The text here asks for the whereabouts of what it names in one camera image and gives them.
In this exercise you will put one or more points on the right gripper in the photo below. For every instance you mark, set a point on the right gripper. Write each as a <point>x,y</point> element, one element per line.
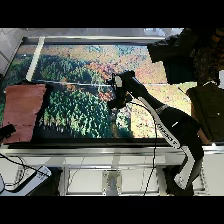
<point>118,100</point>

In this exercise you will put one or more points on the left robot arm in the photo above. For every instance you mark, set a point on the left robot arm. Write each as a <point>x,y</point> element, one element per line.
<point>26,181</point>

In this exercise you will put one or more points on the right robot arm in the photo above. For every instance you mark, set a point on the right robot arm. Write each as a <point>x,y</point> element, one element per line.
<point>180,130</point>

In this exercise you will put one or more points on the heap of clothes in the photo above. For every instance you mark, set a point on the heap of clothes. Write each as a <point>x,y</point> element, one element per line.
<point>208,56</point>

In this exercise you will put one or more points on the black garment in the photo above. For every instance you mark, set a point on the black garment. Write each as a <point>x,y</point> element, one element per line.
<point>175,58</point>

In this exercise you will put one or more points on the olive green garment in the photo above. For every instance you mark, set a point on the olive green garment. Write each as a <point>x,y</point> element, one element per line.
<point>209,110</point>

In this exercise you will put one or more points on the red-brown garment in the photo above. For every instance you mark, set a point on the red-brown garment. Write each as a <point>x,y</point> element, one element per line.
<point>22,111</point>

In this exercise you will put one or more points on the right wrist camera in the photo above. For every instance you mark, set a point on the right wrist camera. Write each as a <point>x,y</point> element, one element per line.
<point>110,81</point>

